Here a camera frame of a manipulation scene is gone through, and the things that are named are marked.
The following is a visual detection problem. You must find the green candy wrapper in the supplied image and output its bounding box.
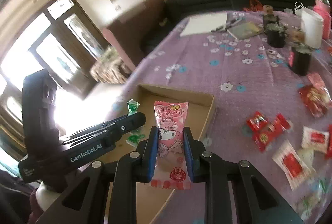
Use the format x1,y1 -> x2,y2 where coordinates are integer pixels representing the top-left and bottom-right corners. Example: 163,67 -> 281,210
127,99 -> 140,116
126,127 -> 146,147

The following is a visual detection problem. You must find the black pot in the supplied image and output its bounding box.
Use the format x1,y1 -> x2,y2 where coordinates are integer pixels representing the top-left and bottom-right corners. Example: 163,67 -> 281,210
288,43 -> 312,76
265,23 -> 286,48

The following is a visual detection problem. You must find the black pot near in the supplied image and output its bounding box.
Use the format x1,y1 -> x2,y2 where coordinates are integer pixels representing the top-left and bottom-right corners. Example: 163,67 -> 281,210
288,43 -> 312,76

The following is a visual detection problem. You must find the cork stopper far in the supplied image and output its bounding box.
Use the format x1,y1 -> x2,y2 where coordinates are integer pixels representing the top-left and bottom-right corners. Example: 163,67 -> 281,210
263,5 -> 274,15

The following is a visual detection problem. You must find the green candy wrapper lower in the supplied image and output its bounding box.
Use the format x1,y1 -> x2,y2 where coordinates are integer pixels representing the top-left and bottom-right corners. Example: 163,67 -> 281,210
126,127 -> 146,147

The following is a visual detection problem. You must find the white red sachet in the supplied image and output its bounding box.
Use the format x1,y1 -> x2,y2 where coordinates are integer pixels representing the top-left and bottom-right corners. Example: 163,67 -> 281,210
301,126 -> 329,154

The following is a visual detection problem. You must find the small red candy packet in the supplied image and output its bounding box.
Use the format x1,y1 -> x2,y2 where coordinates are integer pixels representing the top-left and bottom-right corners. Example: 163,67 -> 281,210
246,111 -> 269,132

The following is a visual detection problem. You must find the white paper sheet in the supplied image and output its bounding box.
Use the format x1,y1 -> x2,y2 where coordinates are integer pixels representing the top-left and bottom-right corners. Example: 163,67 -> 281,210
180,12 -> 227,37

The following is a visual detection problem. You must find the pink red snack packet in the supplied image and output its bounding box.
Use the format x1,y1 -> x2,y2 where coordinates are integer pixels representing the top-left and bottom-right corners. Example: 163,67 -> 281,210
307,73 -> 325,91

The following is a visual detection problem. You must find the dark red gold-lettered snack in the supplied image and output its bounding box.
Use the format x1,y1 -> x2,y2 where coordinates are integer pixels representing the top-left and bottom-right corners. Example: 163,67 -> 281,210
298,85 -> 331,118

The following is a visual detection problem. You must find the white red snack packet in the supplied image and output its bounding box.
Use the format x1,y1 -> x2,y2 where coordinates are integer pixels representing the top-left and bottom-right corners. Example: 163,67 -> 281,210
272,140 -> 316,191

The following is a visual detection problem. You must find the pink cartoon snack packet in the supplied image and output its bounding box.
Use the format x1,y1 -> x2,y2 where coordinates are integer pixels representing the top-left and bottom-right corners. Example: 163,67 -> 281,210
151,101 -> 191,190

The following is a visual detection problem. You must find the purple floral tablecloth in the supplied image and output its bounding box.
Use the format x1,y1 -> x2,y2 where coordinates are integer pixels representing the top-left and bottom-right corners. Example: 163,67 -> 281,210
111,9 -> 332,224

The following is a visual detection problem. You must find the white plastic jar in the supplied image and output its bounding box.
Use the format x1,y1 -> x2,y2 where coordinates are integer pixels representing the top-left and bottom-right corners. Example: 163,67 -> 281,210
301,8 -> 323,49

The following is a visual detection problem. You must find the cardboard tray box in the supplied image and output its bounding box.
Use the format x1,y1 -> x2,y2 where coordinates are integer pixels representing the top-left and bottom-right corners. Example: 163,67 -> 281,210
106,84 -> 216,223

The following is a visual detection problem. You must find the pink sleeved bottle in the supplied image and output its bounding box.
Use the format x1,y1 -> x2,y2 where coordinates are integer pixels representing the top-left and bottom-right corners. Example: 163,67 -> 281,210
314,0 -> 331,40

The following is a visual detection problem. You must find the black pot far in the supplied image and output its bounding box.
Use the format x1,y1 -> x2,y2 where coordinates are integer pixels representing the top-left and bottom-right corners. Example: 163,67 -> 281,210
265,23 -> 286,48

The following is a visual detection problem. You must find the tan notebook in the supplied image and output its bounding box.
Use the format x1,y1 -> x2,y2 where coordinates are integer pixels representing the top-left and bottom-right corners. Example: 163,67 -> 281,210
227,21 -> 263,40

